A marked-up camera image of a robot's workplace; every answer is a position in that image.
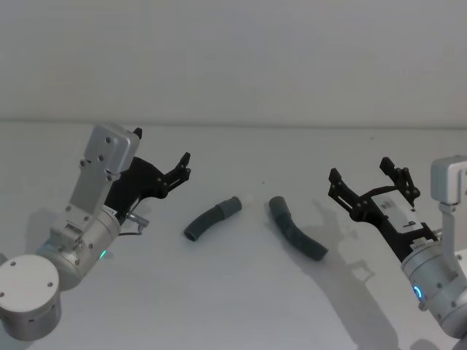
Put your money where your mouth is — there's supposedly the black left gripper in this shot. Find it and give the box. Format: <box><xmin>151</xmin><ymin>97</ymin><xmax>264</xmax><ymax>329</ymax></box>
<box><xmin>103</xmin><ymin>127</ymin><xmax>193</xmax><ymax>219</ymax></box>

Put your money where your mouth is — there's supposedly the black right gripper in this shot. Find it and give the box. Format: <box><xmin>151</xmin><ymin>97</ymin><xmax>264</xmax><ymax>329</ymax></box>
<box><xmin>327</xmin><ymin>157</ymin><xmax>438</xmax><ymax>262</ymax></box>

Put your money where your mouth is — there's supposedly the white table cloth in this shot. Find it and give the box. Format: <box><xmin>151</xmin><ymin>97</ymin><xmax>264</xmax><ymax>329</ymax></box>
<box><xmin>0</xmin><ymin>122</ymin><xmax>467</xmax><ymax>350</ymax></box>

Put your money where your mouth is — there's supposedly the thin dark wrist cable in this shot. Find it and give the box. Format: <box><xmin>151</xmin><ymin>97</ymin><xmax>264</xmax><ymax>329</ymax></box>
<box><xmin>118</xmin><ymin>213</ymin><xmax>151</xmax><ymax>238</ymax></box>

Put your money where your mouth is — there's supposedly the short grey ribbed hose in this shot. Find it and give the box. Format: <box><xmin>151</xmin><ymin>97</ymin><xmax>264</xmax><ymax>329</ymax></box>
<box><xmin>183</xmin><ymin>195</ymin><xmax>244</xmax><ymax>242</ymax></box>

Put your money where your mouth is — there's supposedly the long grey ribbed hose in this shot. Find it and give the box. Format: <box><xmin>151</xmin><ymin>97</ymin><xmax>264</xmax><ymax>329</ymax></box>
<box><xmin>269</xmin><ymin>196</ymin><xmax>328</xmax><ymax>263</ymax></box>

